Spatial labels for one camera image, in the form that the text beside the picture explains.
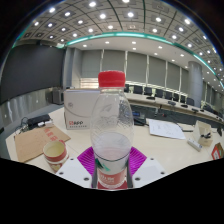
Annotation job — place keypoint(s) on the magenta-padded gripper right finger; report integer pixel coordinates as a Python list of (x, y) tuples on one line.
[(137, 158)]

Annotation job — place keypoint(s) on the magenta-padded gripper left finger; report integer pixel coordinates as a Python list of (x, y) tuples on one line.
[(86, 160)]

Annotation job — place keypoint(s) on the clear red-capped water bottle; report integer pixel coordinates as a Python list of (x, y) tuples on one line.
[(111, 150)]

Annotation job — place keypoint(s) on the white paper sheets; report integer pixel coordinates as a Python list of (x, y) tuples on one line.
[(165, 128)]

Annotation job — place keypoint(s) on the white cardboard paper box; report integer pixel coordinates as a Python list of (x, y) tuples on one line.
[(78, 108)]

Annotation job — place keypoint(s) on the white power adapter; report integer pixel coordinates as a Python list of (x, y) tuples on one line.
[(45, 123)]

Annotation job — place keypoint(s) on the long curved conference desk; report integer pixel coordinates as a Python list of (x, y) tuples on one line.
[(146, 101)]

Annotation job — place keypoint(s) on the white marker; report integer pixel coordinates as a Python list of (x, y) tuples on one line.
[(194, 144)]

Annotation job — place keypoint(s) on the black desk microphones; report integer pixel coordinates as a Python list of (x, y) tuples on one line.
[(150, 97)]

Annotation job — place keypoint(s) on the flat black device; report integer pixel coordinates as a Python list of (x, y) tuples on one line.
[(38, 120)]

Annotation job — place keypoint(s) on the black office chairs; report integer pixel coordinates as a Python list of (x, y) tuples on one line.
[(138, 89)]

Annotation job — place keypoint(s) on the grey monitor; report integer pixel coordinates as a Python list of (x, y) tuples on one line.
[(58, 96)]

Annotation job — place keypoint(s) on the beige desk organizer box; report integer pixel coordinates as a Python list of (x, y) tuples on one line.
[(202, 128)]

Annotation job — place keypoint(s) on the black stapler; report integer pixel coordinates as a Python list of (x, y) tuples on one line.
[(206, 135)]

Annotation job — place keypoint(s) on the open red-sided cardboard box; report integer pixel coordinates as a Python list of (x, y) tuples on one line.
[(218, 152)]

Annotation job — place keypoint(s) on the round ceiling lights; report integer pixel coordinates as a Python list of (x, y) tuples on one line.
[(102, 16)]

